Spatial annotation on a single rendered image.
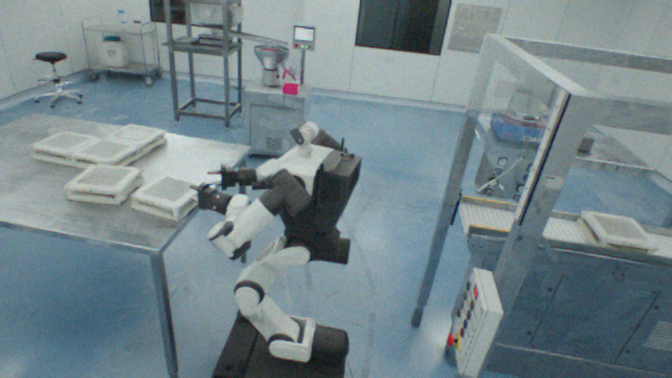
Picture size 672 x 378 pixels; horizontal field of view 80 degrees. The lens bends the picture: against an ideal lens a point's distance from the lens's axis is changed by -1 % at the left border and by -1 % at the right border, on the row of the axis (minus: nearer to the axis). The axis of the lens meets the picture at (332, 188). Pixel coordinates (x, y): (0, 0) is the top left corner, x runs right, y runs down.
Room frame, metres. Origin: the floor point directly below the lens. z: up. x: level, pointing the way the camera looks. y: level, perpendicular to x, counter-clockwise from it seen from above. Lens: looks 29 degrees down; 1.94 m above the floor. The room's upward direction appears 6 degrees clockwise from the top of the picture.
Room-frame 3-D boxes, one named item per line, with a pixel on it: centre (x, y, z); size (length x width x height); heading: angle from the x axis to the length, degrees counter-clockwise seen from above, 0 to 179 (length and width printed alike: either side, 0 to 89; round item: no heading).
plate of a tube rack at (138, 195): (1.59, 0.74, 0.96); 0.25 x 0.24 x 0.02; 165
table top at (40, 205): (1.86, 1.34, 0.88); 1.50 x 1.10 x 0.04; 84
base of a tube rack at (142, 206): (1.59, 0.74, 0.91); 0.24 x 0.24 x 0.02; 75
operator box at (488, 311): (0.86, -0.46, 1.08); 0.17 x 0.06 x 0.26; 174
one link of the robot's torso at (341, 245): (1.42, 0.03, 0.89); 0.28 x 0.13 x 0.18; 87
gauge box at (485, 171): (1.56, -0.73, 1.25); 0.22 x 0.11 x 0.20; 84
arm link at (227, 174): (1.67, 0.46, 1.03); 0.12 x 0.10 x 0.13; 108
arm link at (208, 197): (1.44, 0.49, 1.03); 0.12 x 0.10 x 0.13; 67
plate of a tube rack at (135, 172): (1.63, 1.07, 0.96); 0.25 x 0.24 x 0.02; 0
